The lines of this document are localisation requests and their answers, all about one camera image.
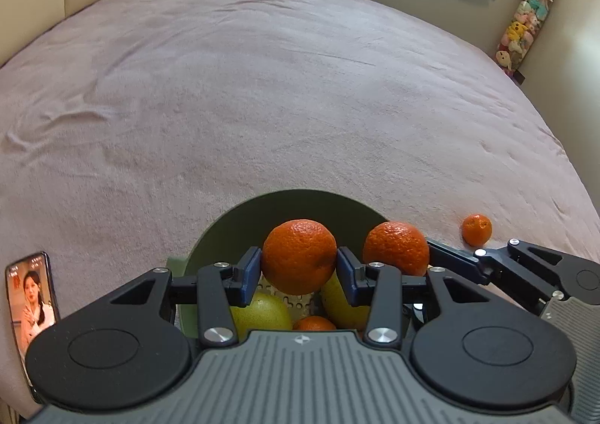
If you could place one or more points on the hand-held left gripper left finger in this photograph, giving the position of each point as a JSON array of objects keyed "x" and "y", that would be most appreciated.
[{"x": 251, "y": 274}]

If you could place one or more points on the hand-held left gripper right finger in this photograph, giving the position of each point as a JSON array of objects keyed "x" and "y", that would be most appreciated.
[{"x": 349, "y": 274}]

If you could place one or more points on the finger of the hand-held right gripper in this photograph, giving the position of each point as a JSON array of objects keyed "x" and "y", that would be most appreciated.
[{"x": 515, "y": 264}]

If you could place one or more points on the green apple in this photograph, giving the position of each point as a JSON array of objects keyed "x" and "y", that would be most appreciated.
[
  {"x": 262, "y": 314},
  {"x": 337, "y": 307}
]

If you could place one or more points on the green colander bowl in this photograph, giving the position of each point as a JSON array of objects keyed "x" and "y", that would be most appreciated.
[{"x": 243, "y": 227}]

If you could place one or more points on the orange mandarin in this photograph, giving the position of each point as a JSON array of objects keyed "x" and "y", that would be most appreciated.
[
  {"x": 299, "y": 255},
  {"x": 314, "y": 324},
  {"x": 396, "y": 248},
  {"x": 476, "y": 230}
]

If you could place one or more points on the pink bed blanket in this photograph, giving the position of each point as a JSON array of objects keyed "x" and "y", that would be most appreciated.
[{"x": 234, "y": 100}]

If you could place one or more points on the black tag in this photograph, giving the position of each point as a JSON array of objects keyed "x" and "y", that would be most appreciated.
[{"x": 518, "y": 77}]

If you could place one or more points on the smartphone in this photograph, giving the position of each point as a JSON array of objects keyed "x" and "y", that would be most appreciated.
[{"x": 33, "y": 307}]

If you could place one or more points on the hanging column of plush toys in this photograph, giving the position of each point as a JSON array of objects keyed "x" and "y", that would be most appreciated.
[{"x": 522, "y": 30}]

